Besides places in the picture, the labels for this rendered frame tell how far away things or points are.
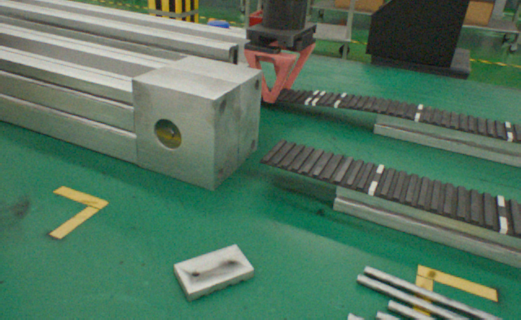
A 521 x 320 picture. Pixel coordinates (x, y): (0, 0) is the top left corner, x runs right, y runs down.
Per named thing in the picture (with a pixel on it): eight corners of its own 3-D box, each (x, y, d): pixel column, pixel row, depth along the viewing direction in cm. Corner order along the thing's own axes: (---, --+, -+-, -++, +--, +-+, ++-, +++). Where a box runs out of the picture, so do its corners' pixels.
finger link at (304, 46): (250, 95, 59) (253, 28, 55) (269, 81, 65) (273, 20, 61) (294, 105, 57) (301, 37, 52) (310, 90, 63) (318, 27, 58)
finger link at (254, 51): (240, 102, 56) (242, 32, 52) (261, 87, 62) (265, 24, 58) (286, 112, 54) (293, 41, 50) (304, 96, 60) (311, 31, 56)
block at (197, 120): (265, 141, 50) (272, 64, 45) (213, 191, 39) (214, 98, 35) (202, 124, 53) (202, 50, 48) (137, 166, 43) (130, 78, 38)
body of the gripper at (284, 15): (243, 43, 53) (247, -20, 49) (274, 29, 61) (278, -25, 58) (291, 51, 51) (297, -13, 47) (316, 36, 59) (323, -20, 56)
